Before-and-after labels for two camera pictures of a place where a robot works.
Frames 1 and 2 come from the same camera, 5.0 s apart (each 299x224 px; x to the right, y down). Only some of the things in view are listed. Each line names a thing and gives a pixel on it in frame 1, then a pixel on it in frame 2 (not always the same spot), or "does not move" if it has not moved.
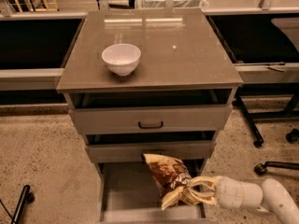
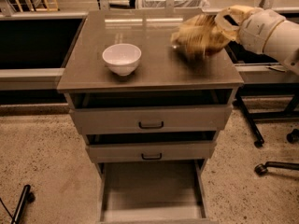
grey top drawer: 149,111 does not move
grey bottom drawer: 127,193 does not move
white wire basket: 177,2 does not move
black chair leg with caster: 261,169 does not move
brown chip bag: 169,175 → 200,36
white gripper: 228,190 → 259,29
